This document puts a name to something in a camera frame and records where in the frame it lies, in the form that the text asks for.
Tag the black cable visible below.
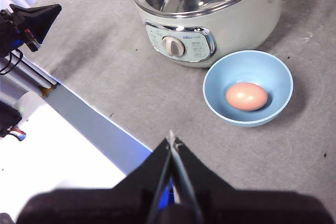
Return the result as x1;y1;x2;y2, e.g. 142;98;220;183
0;49;24;76

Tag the silver aluminium frame bar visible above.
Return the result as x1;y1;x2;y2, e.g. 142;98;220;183
0;50;58;89

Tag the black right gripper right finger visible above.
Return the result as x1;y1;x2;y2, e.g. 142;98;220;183
173;137;334;224

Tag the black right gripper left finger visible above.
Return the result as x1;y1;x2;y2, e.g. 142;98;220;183
15;137;173;224

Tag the blue ribbed bowl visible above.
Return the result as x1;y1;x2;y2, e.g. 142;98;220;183
202;49;295;128

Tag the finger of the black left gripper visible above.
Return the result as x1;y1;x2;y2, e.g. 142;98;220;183
9;3;62;46

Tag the pale green electric steamer pot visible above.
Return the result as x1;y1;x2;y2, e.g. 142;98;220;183
124;0;308;69

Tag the brown egg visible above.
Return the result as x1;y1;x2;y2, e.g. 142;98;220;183
225;82;269;112

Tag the black device with red wires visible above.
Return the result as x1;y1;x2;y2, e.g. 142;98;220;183
0;101;27;141

